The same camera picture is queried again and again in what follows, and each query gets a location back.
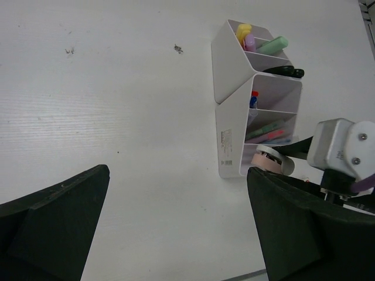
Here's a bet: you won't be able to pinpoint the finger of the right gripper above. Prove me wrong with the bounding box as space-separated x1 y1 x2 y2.
273 136 313 160

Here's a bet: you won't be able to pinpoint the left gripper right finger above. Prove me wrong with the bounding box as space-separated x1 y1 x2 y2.
247 167 374 280

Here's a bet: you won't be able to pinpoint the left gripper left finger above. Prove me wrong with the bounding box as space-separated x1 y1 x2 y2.
1 165 110 280

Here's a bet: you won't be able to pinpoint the pink pen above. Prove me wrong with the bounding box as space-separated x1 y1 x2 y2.
259 129 285 142

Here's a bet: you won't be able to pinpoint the dark green pen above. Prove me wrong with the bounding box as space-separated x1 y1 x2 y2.
245 120 285 140

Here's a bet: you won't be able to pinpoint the blue pen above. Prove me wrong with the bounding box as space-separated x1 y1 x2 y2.
249 96 258 109

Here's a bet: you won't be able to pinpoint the black handled scissors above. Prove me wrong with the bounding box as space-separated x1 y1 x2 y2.
263 66 305 78

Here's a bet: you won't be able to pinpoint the green highlighter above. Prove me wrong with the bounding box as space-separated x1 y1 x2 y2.
257 36 289 56

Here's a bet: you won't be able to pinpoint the purple highlighter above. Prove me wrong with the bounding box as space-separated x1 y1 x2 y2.
243 33 257 52

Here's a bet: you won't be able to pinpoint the yellow highlighter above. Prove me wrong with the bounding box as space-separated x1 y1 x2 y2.
236 23 252 47

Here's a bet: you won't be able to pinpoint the white compartment organizer box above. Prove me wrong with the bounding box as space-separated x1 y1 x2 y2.
211 19 302 178

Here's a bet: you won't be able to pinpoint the front aluminium rail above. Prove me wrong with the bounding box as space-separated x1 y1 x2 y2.
223 269 269 281

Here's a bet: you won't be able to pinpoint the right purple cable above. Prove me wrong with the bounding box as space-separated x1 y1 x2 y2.
350 172 375 194

